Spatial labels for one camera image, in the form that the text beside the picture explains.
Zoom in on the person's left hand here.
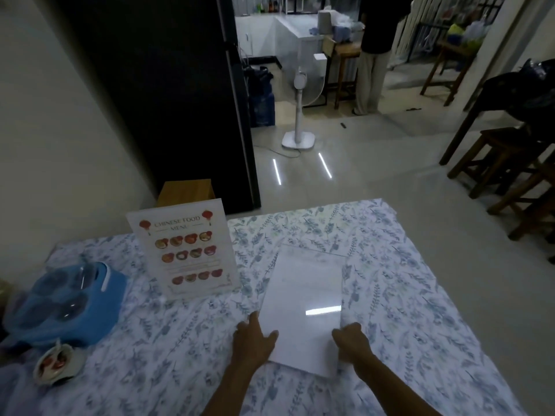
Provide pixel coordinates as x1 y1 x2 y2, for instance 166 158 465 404
232 311 279 377

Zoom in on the person's right hand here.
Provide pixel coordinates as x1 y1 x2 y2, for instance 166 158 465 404
332 322 375 371

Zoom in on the person's right forearm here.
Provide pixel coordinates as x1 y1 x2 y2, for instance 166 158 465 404
347 354 436 416

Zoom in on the person's left forearm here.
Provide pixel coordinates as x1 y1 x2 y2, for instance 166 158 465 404
201 364 265 416

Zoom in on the floral blue white tablecloth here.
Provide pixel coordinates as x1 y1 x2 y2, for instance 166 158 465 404
0 198 529 416

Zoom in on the standing food menu card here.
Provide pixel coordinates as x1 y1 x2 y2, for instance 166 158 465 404
126 198 238 299

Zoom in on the light wooden stool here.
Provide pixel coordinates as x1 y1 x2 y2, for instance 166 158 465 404
156 179 217 209

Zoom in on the blue plastic container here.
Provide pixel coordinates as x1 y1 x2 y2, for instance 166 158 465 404
3 261 129 350

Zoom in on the small white bowl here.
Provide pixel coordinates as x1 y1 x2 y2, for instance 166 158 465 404
33 342 86 382

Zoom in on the blue water jug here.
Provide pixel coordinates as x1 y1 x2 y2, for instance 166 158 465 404
251 92 276 129

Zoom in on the white standing fan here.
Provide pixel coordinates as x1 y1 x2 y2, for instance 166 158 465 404
281 36 333 150

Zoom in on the dark wooden stool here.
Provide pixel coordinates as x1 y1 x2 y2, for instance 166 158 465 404
447 127 549 200
486 153 555 242

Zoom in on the black plastic bag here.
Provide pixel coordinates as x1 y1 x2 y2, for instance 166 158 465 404
243 65 275 99

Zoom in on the black partition panel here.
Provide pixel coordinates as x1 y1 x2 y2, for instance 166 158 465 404
56 0 262 215

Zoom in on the dark wooden table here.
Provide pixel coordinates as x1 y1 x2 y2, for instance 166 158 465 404
439 73 555 166

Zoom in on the narrow wooden stool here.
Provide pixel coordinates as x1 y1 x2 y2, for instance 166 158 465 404
333 40 363 110

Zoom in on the white kitchen counter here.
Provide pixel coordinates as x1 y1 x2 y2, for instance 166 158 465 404
234 14 366 109

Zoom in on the small wooden table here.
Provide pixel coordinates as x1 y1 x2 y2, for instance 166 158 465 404
419 38 478 107

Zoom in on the blue packet pile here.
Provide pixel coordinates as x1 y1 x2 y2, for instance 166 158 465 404
333 19 364 42

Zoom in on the black bag on table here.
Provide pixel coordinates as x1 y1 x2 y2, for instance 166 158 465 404
480 58 555 128

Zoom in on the white plastic bag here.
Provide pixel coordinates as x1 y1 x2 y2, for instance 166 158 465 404
463 19 493 44

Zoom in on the fan power cable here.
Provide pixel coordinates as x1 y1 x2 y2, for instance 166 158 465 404
253 144 301 159

